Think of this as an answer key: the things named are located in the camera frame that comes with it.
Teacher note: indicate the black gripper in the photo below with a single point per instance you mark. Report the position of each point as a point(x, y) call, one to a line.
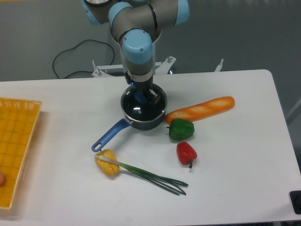
point(142, 83)

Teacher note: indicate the glass lid blue knob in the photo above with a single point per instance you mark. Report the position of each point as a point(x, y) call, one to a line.
point(133, 107)

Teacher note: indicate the dark blue saucepan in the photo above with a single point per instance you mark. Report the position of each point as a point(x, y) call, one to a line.
point(122, 124)

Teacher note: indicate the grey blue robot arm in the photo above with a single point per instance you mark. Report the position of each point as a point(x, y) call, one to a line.
point(135, 25)

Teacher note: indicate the green bell pepper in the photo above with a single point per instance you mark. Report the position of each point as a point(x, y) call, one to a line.
point(180, 129)

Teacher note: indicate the red bell pepper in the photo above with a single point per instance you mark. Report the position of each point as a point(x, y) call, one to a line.
point(186, 154)

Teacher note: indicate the orange baguette bread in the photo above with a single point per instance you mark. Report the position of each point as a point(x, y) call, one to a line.
point(202, 110)

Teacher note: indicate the yellow bell pepper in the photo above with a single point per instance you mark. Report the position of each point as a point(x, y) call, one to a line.
point(109, 169)

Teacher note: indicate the green spring onion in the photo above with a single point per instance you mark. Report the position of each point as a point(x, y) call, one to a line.
point(171, 185)

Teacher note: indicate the yellow woven basket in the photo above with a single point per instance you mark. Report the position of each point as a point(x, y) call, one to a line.
point(18, 118)

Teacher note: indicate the black device table corner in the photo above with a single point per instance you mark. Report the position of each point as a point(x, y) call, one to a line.
point(295, 197)

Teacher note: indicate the white table leg bracket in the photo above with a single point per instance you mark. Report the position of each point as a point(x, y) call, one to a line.
point(219, 66)

